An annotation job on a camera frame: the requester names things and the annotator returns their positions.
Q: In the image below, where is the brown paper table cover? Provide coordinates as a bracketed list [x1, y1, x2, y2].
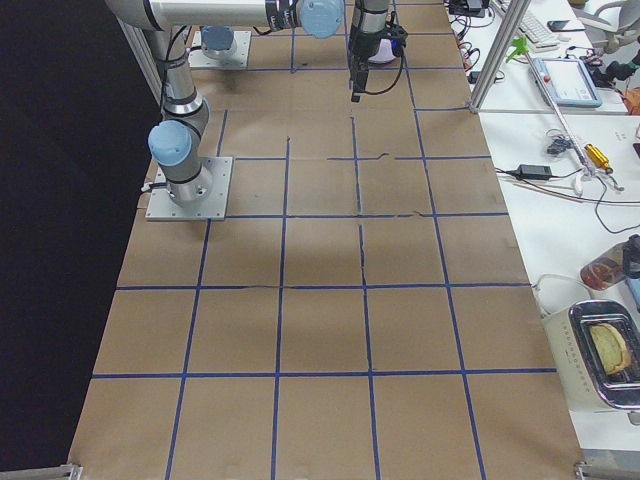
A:
[69, 1, 579, 479]

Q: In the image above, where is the bread slice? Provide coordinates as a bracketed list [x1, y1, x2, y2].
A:
[589, 323, 632, 375]

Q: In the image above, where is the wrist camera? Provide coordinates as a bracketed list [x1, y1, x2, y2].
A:
[387, 23, 408, 58]

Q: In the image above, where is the white toaster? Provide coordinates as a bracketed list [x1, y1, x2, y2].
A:
[543, 300, 639, 414]

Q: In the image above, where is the lilac plate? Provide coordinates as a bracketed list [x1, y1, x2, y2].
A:
[368, 39, 397, 65]

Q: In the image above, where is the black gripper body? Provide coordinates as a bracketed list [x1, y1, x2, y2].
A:
[348, 0, 390, 68]

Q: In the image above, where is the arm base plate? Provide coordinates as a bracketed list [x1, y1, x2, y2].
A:
[189, 30, 251, 70]
[146, 157, 234, 221]

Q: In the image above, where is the aluminium frame post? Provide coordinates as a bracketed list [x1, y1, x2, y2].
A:
[468, 0, 530, 113]

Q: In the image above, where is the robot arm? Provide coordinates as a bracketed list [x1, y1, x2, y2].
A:
[200, 26, 236, 60]
[107, 1, 344, 218]

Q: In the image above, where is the food jar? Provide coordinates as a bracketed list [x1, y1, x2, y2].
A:
[580, 235, 639, 291]

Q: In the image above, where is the green handled grabber stick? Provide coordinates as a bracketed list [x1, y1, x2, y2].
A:
[506, 37, 596, 198]

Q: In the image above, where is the blue teach pendant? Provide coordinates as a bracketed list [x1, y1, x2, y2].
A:
[530, 58, 602, 108]

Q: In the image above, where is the black power adapter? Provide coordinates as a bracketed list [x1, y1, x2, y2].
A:
[516, 164, 553, 181]

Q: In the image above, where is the yellow tool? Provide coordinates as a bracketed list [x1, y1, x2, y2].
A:
[584, 143, 613, 174]

